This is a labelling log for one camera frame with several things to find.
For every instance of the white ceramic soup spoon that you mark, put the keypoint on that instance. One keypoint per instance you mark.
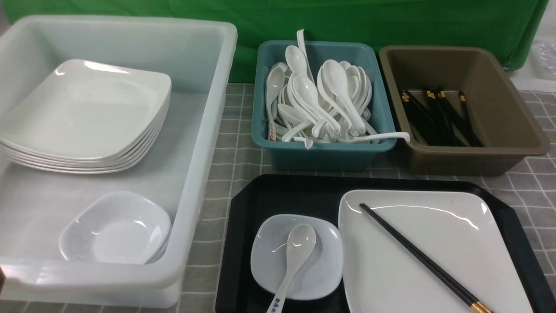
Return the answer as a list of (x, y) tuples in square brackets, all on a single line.
[(300, 244)]

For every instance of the small white bowl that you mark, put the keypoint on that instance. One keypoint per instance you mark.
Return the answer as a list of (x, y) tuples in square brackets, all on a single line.
[(120, 227), (321, 273)]

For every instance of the white square rice plate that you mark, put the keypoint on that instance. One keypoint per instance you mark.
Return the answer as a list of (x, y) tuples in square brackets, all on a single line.
[(456, 230)]

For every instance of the black gold-tipped chopsticks pair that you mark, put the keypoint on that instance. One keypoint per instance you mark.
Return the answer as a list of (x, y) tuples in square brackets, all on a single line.
[(451, 283)]

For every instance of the teal plastic spoon bin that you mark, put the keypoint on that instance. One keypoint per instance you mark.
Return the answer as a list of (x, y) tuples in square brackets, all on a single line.
[(322, 157)]

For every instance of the pile of white soup spoons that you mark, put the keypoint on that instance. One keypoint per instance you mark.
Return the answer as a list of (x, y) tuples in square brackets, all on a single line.
[(331, 105)]

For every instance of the large white plastic tub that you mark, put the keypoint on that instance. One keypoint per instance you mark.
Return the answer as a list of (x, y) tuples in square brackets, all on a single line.
[(37, 205)]

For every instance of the black chopsticks in bin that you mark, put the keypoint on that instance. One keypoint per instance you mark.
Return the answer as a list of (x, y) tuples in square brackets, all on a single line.
[(435, 121)]

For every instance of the small white bowl in tub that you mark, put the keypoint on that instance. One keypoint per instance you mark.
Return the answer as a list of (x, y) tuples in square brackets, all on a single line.
[(120, 227)]

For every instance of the brown plastic chopstick bin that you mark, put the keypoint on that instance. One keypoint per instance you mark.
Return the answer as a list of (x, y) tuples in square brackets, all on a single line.
[(499, 115)]

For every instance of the stack of white square plates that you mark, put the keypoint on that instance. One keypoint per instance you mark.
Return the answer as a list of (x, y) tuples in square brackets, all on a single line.
[(87, 118)]

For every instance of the grey checked tablecloth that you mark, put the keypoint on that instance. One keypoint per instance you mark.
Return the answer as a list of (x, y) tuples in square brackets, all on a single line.
[(529, 188)]

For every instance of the green backdrop cloth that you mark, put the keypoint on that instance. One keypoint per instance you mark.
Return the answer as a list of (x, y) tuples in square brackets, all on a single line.
[(505, 28)]

